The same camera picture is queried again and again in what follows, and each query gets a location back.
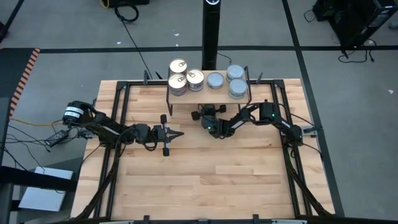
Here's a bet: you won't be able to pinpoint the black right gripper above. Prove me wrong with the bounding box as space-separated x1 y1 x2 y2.
190 104 233 139

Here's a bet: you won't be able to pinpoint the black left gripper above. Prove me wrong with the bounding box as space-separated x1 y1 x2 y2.
152 113 185 157

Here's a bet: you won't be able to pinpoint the wooden shelf black metal legs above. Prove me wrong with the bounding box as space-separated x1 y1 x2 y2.
165 65 252 117

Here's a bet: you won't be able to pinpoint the black tower fan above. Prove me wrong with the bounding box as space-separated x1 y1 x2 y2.
201 0 222 72

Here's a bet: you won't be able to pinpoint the black power adapter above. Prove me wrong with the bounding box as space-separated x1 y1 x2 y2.
45 129 70 147

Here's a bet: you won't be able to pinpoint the black floor box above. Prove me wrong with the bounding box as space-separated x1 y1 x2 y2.
107 0 150 7

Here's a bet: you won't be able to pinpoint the white floor board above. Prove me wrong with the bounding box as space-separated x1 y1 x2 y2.
17 166 75 213

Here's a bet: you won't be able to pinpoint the black metal stand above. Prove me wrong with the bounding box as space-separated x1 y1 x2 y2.
0 166 78 224

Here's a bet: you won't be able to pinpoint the black equipment cart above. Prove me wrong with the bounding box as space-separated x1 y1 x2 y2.
312 0 398 50

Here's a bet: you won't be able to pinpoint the black left camera cable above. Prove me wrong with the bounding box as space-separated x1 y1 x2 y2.
136 136 160 152

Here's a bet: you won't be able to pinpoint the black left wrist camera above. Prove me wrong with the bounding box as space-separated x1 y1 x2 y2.
133 123 153 144

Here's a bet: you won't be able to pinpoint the black aluminium table frame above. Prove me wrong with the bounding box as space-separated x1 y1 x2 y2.
71 70 336 224

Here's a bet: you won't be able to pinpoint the black floor cable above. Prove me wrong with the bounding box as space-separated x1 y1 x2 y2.
113 2 154 79

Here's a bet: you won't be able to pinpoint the yellow floor cable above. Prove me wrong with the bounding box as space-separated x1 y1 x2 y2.
9 116 65 128

